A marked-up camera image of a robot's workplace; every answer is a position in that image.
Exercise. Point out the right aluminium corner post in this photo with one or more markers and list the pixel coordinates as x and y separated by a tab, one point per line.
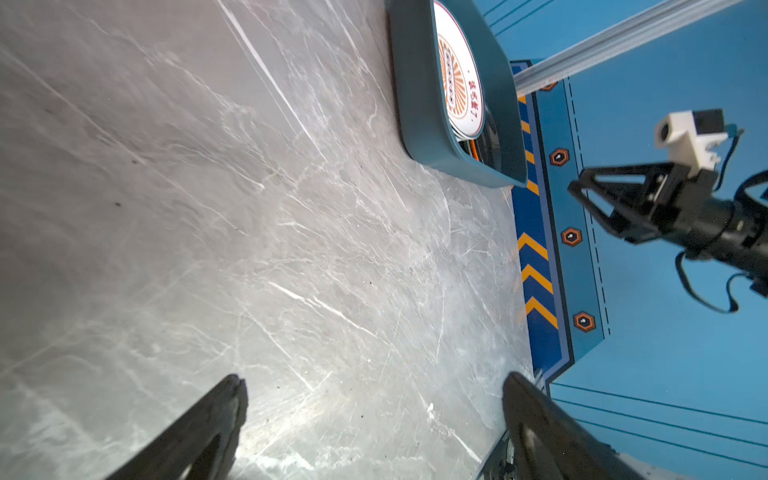
633	32

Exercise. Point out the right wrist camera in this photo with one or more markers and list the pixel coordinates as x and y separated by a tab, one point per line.
691	137

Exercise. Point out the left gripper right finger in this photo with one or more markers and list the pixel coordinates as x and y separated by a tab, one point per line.
548	443

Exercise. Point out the sunburst plate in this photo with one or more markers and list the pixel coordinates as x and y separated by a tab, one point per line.
462	87

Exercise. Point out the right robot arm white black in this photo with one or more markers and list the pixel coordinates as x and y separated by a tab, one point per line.
756	270

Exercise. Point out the teal plastic bin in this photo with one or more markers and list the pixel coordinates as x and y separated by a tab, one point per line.
424	122

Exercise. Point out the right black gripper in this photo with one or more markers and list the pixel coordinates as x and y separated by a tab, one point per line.
685	212

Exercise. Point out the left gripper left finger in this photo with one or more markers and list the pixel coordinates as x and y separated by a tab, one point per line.
201	443

